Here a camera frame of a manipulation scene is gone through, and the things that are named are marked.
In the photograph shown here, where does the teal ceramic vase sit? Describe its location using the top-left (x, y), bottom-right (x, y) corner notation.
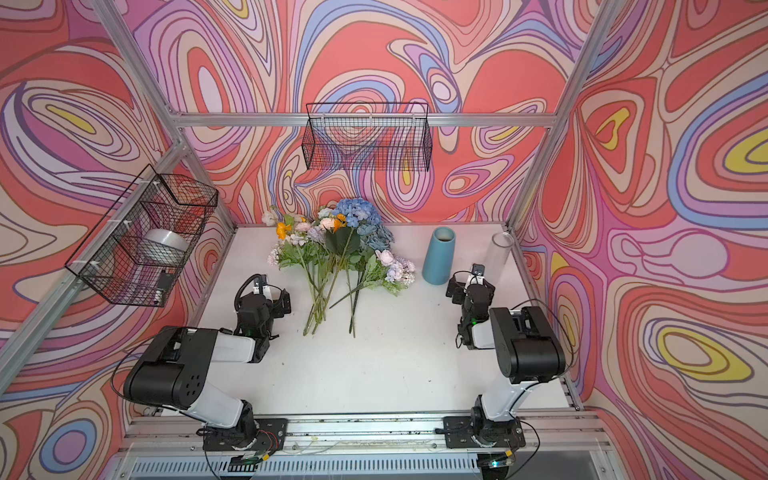
top-left (422, 227), bottom-right (456, 285)

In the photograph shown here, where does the pink purple mixed bouquet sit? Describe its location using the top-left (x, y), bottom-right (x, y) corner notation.
top-left (267, 215), bottom-right (337, 337)

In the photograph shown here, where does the light blue hydrangea stem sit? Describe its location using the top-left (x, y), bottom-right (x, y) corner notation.
top-left (318, 198), bottom-right (385, 272)

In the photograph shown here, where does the white poppy flower stem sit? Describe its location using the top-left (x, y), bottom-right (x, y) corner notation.
top-left (261, 206), bottom-right (324, 335)

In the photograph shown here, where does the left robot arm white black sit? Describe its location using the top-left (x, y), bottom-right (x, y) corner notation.
top-left (122, 274), bottom-right (292, 457)

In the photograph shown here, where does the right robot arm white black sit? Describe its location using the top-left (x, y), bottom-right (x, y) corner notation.
top-left (439, 274), bottom-right (567, 450)

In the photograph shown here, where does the clear glass vase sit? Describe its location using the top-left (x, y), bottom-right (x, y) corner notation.
top-left (483, 231), bottom-right (514, 285)

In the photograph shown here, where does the pink rose green bouquet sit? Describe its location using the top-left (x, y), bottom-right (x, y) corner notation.
top-left (343, 249), bottom-right (416, 313)

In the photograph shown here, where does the small black device in basket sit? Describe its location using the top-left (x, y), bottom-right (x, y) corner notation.
top-left (153, 270), bottom-right (174, 307)

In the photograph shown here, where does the white tape roll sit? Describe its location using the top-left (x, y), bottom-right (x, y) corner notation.
top-left (139, 229), bottom-right (189, 266)

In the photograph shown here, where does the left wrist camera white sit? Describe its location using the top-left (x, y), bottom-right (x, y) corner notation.
top-left (252, 274), bottom-right (271, 299)

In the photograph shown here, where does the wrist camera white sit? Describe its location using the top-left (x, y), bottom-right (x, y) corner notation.
top-left (468, 263), bottom-right (485, 285)
top-left (252, 274), bottom-right (271, 299)

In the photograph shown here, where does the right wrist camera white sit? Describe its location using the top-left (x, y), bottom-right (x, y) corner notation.
top-left (468, 263), bottom-right (485, 285)

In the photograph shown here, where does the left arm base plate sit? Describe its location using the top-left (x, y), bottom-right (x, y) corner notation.
top-left (196, 418), bottom-right (288, 454)

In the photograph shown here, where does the black wire basket left wall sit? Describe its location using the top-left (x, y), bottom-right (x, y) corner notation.
top-left (65, 166), bottom-right (219, 308)

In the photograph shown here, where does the black wire basket wall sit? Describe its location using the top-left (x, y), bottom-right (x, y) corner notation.
top-left (65, 166), bottom-right (219, 308)
top-left (301, 101), bottom-right (433, 172)

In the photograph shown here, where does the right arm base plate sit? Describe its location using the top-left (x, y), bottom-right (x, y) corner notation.
top-left (437, 416), bottom-right (526, 451)

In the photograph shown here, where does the aluminium front rail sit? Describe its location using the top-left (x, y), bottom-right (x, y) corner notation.
top-left (118, 409), bottom-right (615, 456)

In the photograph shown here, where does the black wire basket back wall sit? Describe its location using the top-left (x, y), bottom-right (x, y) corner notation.
top-left (301, 101), bottom-right (433, 172)

